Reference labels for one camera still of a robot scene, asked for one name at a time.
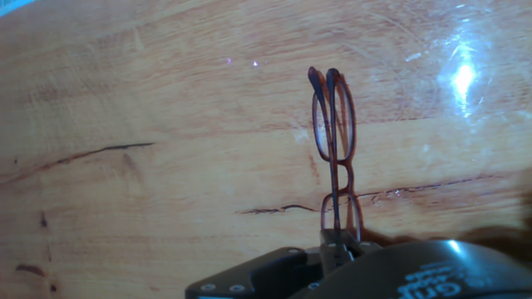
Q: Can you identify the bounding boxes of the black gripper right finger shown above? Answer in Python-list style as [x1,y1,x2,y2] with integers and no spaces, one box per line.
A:
[338,230,382,257]

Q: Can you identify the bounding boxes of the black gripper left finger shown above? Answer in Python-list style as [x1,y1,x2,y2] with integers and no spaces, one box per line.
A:
[185,228,354,299]

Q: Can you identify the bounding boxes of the brown frame glasses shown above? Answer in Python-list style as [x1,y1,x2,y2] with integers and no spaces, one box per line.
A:
[307,66,365,244]

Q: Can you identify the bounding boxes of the wooden board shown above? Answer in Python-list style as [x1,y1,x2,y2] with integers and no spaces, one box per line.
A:
[0,0,532,299]

